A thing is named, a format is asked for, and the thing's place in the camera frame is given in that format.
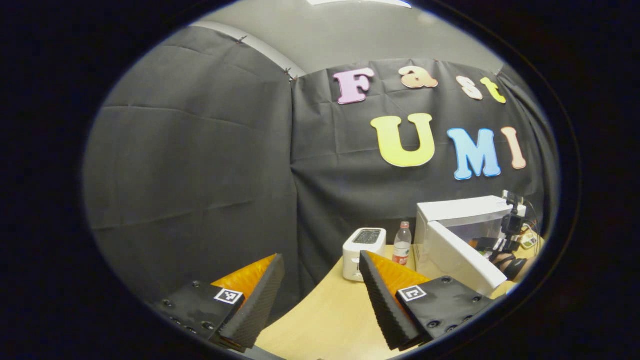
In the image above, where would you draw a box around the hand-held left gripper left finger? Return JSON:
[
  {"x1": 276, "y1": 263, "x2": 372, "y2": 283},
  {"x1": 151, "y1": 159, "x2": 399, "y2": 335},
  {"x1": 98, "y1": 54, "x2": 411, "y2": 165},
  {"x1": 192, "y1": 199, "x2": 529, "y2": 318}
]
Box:
[{"x1": 149, "y1": 253, "x2": 286, "y2": 350}]

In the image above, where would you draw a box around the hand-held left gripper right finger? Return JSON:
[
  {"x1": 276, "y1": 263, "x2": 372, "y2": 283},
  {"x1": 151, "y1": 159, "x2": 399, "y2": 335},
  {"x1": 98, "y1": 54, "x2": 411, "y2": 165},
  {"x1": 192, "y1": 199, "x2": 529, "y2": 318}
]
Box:
[{"x1": 358, "y1": 250, "x2": 497, "y2": 352}]

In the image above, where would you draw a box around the large ceiling light panel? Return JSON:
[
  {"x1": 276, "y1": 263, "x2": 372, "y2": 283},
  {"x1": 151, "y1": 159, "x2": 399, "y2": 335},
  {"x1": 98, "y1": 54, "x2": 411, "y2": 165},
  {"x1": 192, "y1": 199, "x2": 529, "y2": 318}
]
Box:
[{"x1": 306, "y1": 0, "x2": 413, "y2": 9}]

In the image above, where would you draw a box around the black backdrop cloth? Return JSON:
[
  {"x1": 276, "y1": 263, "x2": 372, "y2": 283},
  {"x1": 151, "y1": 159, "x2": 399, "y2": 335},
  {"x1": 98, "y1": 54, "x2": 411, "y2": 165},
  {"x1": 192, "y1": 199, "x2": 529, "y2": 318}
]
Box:
[{"x1": 82, "y1": 25, "x2": 558, "y2": 321}]

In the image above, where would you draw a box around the clear plastic water bottle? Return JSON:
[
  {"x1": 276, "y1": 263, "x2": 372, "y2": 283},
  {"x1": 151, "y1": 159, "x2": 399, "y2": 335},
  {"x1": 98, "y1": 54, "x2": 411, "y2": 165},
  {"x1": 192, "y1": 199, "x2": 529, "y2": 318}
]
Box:
[{"x1": 392, "y1": 221, "x2": 413, "y2": 266}]

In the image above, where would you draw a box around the white toaster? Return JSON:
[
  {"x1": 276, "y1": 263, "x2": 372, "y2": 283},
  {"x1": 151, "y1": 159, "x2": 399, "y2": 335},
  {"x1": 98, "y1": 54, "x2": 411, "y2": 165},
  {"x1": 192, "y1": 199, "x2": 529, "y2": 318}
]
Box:
[{"x1": 342, "y1": 227, "x2": 388, "y2": 283}]

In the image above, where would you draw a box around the white microwave oven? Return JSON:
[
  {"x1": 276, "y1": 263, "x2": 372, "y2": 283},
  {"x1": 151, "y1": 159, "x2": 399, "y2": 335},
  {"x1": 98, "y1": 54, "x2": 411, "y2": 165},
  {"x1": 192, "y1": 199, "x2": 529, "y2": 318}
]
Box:
[{"x1": 414, "y1": 195, "x2": 529, "y2": 299}]

